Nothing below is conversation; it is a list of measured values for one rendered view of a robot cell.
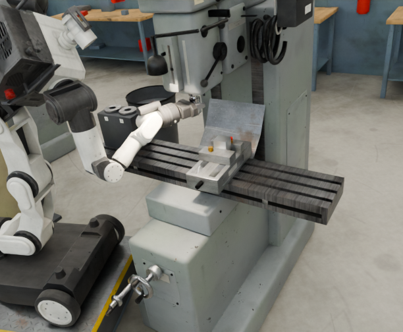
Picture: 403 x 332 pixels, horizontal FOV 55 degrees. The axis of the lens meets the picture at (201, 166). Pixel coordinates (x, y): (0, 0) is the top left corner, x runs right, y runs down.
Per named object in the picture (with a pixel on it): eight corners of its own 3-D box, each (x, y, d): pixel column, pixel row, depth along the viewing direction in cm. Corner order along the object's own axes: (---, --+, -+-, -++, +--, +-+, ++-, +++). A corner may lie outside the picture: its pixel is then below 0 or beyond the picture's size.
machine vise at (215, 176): (218, 195, 158) (216, 172, 153) (187, 188, 165) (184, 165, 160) (252, 154, 184) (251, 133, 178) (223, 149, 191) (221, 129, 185)
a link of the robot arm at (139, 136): (166, 120, 155) (146, 147, 152) (155, 120, 162) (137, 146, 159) (154, 110, 152) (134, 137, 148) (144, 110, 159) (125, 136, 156)
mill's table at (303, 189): (326, 226, 148) (327, 209, 144) (94, 163, 210) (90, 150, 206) (343, 193, 164) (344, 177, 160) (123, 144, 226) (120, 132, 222)
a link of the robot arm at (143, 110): (174, 126, 159) (150, 135, 153) (162, 125, 168) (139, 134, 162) (166, 99, 155) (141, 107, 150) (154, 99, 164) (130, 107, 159)
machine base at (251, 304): (236, 374, 191) (234, 348, 181) (142, 325, 221) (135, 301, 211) (315, 228, 276) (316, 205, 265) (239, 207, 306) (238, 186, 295)
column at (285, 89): (280, 271, 245) (280, 7, 166) (215, 249, 268) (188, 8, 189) (307, 224, 280) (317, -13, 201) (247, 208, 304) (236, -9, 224)
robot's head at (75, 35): (75, 55, 136) (91, 40, 132) (54, 30, 133) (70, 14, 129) (84, 50, 141) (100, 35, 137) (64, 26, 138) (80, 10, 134)
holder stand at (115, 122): (137, 152, 198) (130, 115, 188) (105, 145, 209) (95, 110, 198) (151, 141, 207) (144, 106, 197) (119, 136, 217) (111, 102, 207)
